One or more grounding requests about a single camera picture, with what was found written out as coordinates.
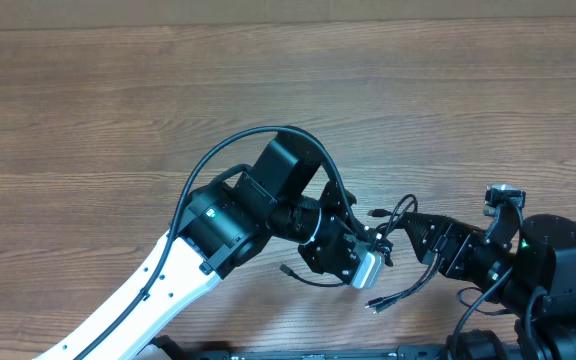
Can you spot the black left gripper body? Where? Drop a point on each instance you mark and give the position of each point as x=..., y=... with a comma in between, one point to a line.
x=330, y=201

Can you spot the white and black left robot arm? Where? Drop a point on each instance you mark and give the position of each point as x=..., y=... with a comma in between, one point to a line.
x=293, y=192

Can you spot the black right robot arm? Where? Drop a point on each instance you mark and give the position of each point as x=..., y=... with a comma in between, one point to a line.
x=537, y=283

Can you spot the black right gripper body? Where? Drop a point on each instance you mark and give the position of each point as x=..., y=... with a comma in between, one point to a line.
x=470, y=261

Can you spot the cardboard back panel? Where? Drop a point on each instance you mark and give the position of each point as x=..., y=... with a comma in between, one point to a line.
x=69, y=14

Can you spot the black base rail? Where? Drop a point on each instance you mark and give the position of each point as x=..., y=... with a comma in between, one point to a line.
x=221, y=351

